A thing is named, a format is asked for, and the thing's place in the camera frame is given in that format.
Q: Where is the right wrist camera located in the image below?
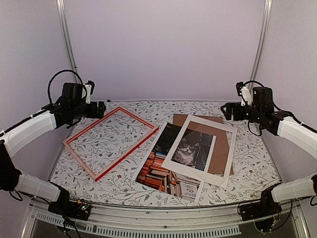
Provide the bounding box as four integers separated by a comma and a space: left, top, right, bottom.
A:
236, 82, 253, 106

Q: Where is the red wooden picture frame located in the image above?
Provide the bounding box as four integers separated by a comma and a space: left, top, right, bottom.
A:
64, 107, 159, 181

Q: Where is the left aluminium corner post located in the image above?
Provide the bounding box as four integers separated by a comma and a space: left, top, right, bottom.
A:
56, 0, 78, 73

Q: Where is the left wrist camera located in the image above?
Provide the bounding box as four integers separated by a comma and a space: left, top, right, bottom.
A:
84, 80, 95, 104

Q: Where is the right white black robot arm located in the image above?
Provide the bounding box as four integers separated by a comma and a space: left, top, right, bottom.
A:
220, 82, 317, 216

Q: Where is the right aluminium corner post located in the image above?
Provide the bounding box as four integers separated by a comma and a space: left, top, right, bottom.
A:
250, 0, 272, 81

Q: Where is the aluminium corner post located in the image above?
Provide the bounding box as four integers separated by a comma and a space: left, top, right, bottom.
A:
56, 0, 78, 73
250, 0, 272, 81

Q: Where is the white mat board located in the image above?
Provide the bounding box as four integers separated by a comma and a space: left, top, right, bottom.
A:
162, 115, 237, 188

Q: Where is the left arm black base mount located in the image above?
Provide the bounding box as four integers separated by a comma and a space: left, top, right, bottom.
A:
48, 189, 91, 221

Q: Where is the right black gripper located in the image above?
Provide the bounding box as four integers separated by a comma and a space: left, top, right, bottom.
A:
220, 102, 263, 124

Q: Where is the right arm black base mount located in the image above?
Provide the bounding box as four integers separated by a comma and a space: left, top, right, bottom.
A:
237, 190, 282, 221

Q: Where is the floral patterned table cover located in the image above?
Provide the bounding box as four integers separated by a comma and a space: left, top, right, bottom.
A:
51, 101, 280, 207

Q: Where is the cat photo print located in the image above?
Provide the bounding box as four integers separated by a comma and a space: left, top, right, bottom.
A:
134, 122, 215, 202

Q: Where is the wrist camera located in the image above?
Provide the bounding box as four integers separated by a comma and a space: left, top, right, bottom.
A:
84, 80, 95, 104
236, 82, 253, 106

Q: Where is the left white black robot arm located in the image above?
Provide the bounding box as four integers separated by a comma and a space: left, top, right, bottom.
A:
0, 81, 106, 215

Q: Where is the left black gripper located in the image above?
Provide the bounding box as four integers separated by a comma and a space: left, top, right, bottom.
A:
71, 101, 106, 119

